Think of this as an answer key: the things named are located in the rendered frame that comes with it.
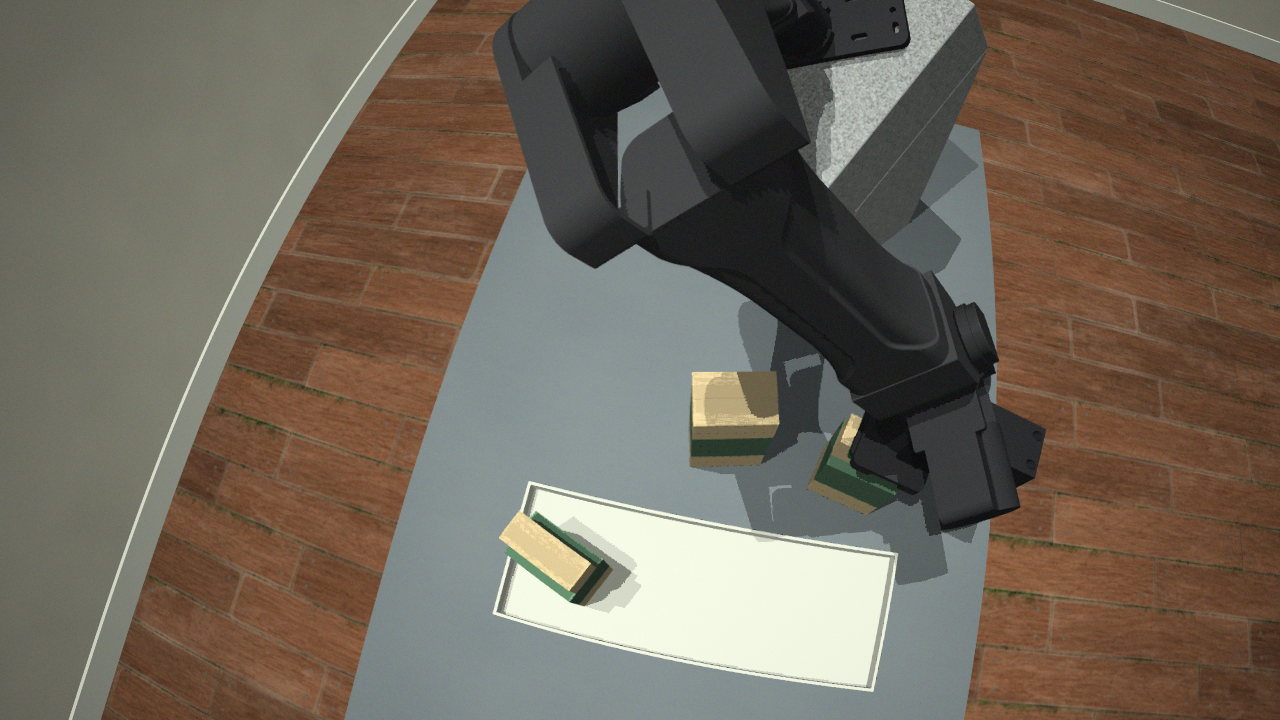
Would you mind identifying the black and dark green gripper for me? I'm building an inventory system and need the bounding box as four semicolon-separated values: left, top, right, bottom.
849;411;929;495

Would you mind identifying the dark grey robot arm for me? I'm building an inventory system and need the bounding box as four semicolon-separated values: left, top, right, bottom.
492;0;1046;530

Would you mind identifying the white shallow tray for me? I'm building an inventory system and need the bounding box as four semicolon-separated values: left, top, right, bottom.
493;480;899;692

